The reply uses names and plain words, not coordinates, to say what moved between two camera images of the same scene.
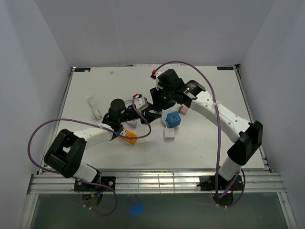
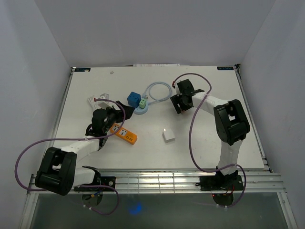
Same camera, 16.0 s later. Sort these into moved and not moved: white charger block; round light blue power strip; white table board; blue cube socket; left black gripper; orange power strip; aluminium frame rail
Moved: round light blue power strip; left black gripper; blue cube socket
Not moved: white table board; white charger block; orange power strip; aluminium frame rail
